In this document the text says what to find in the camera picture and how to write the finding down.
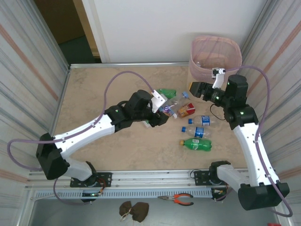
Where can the lime label square bottle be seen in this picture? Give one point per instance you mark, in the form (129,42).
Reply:
(147,124)

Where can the brown wooden door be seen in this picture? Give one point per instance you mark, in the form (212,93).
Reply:
(58,18)

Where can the green plastic soda bottle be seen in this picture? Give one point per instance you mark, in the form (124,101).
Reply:
(169,92)
(196,144)

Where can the small right circuit board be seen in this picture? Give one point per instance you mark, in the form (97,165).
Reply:
(217,191)

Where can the brown cloth bag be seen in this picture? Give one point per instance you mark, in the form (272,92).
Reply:
(141,209)

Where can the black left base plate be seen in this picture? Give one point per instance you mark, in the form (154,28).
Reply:
(105,177)

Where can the small circuit board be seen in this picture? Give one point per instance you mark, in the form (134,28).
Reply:
(92,194)
(217,191)

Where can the aluminium table edge rail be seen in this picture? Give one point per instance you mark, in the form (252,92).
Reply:
(129,64)

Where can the purple swirl label bottle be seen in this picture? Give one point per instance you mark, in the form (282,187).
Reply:
(166,108)

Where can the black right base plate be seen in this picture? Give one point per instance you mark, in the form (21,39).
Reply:
(200,176)

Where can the small left circuit board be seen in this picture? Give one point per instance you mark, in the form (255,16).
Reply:
(92,194)

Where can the pink laundry basket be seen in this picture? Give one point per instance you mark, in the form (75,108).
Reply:
(200,70)

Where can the white door frame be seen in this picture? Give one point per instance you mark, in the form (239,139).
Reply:
(97,35)

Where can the red orange drink carton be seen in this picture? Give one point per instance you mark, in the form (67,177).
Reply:
(185,110)

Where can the grey metal lower shelf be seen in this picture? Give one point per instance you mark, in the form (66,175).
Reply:
(211,214)

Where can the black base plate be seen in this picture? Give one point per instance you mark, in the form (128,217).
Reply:
(105,177)
(200,176)

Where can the small red object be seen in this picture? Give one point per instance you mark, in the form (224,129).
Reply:
(273,224)

